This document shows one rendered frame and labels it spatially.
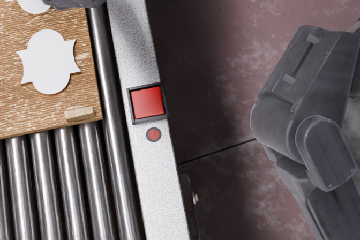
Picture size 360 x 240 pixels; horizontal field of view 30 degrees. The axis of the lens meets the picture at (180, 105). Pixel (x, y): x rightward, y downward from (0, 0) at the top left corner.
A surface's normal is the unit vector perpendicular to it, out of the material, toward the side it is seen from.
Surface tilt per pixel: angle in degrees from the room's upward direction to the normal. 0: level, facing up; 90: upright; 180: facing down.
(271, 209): 0
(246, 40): 0
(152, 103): 0
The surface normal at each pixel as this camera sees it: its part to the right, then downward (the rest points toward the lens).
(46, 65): -0.05, -0.33
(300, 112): 0.34, 0.19
